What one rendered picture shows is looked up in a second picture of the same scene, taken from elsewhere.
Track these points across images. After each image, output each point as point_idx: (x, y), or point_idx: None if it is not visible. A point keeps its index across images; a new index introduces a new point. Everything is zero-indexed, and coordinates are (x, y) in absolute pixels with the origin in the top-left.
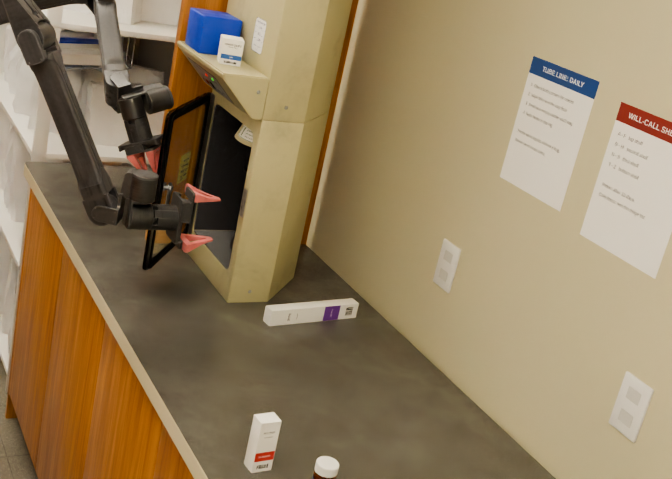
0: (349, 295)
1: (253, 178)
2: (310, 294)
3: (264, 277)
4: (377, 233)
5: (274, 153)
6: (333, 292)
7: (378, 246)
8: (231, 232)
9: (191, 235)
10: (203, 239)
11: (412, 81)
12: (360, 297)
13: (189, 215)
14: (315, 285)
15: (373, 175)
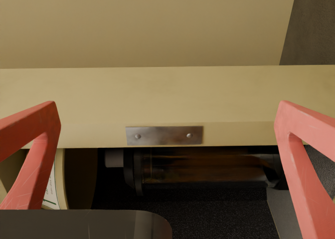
0: (296, 17)
1: (90, 119)
2: (320, 46)
3: (331, 73)
4: (206, 24)
5: (35, 96)
6: (301, 34)
7: (220, 15)
8: (273, 209)
9: (307, 226)
10: (300, 136)
11: (14, 29)
12: (293, 6)
13: (37, 233)
14: (302, 64)
15: (145, 60)
